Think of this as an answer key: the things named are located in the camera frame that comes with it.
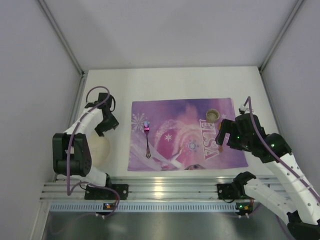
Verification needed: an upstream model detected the iridescent purple fork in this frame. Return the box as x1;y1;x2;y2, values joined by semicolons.
143;121;152;159

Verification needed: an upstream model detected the small speckled glass cup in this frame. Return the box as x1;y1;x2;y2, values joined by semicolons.
205;109;220;123

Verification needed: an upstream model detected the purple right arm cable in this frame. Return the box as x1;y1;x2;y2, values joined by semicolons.
243;96;320;203

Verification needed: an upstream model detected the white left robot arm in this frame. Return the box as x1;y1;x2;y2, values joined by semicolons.
52;92;119;188

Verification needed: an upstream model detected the aluminium corner post left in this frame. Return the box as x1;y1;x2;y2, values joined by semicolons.
35;0;85;77

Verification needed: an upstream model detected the aluminium corner post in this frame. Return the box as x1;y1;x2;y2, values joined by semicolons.
35;0;85;77
258;0;306;74

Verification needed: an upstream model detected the gold spoon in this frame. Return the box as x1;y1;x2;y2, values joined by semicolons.
218;146;224;153

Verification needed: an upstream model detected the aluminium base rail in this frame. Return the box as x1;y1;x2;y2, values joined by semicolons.
39;176;233;202

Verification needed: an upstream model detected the white slotted cable duct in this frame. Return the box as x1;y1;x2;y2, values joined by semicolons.
49;202;252;213

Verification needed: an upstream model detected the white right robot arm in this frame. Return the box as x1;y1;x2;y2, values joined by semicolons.
215;113;320;240

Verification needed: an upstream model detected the aluminium corner post right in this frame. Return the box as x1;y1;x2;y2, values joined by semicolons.
258;0;306;74

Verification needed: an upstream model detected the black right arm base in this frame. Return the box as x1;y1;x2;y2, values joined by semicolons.
216;183;248;203

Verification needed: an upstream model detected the cream round plate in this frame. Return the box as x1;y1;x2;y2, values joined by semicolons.
88;131;110;168

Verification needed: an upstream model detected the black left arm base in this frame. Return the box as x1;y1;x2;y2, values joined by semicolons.
84;184;129;200

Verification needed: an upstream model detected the purple Elsa placemat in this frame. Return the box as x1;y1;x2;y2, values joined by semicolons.
127;98;249;172

